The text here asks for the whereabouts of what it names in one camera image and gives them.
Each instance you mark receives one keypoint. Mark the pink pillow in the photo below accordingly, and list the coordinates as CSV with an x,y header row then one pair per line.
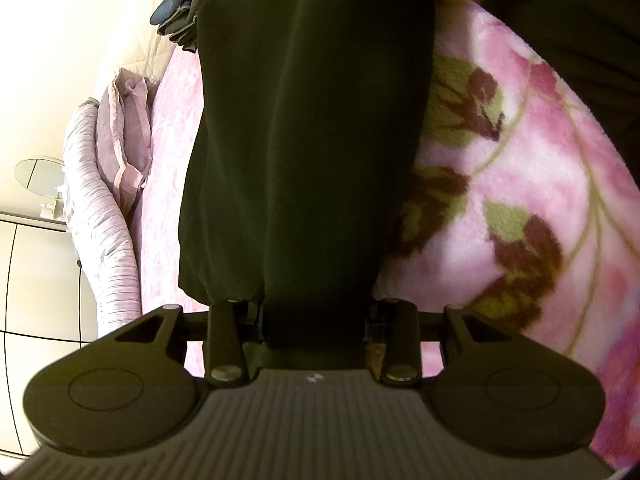
x,y
123,137

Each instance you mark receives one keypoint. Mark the pink rose bedsheet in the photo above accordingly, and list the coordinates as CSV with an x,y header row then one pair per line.
x,y
523,209

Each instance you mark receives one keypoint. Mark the black zip jacket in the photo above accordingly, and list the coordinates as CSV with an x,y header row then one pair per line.
x,y
312,114

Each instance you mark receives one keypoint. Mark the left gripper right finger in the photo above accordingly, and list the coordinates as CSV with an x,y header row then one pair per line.
x,y
475,349

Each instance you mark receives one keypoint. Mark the white wardrobe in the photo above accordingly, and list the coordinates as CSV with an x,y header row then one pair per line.
x,y
47,312

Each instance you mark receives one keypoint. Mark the white striped duvet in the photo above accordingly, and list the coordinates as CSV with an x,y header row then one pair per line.
x,y
97,227

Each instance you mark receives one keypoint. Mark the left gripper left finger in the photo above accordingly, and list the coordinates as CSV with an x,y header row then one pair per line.
x,y
154,347

